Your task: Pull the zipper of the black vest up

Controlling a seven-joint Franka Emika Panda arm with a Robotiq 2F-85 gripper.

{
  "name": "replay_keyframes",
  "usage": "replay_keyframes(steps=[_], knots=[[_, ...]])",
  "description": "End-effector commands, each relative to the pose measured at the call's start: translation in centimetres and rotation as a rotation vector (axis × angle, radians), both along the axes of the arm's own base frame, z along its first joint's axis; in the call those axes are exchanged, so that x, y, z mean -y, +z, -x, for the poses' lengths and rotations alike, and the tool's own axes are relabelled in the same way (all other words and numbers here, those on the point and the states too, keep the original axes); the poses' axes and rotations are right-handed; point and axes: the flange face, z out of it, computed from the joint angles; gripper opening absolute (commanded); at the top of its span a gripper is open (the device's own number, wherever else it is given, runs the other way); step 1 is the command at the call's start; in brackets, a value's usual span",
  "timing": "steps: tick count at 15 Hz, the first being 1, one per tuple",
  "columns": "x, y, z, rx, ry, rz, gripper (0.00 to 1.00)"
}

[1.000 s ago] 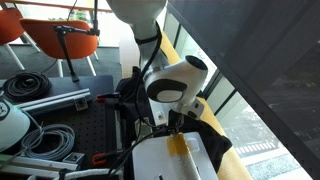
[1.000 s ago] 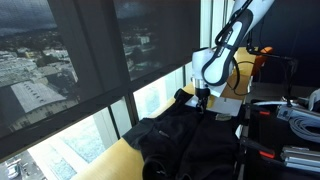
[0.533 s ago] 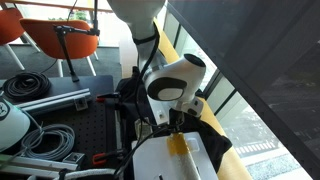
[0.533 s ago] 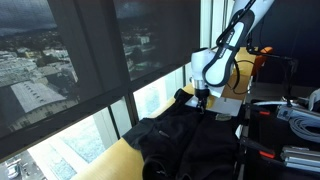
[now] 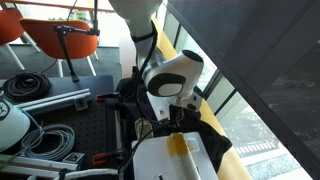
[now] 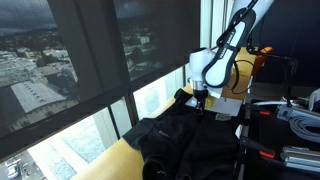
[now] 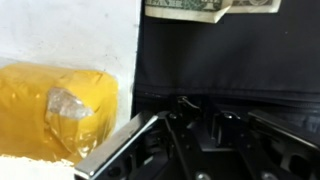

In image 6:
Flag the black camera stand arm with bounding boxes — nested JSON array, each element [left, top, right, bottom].
[[245, 19, 299, 98]]

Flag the yellow small block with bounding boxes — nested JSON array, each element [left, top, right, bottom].
[[204, 96, 216, 110]]

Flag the grey coiled cable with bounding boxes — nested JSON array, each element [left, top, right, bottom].
[[288, 116, 320, 144]]

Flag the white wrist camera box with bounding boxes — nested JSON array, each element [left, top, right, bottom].
[[206, 86, 223, 100]]

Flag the silver aluminium extrusion rails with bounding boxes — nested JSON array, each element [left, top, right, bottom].
[[279, 145, 320, 174]]

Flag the black zip vest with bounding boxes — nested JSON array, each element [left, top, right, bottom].
[[122, 88, 241, 180]]

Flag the dark mesh roller shade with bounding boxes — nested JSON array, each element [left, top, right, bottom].
[[113, 0, 201, 82], [0, 0, 82, 138]]

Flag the white plastic cutting board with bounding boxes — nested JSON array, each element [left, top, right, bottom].
[[184, 94, 243, 117]]

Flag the black perforated metal rail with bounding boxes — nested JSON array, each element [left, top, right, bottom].
[[234, 103, 253, 180]]

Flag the grey metal box bar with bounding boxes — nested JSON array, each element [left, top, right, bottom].
[[275, 104, 320, 123]]

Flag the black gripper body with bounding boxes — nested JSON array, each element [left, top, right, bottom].
[[192, 88, 209, 102]]

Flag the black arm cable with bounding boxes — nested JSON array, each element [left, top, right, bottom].
[[229, 59, 256, 96]]

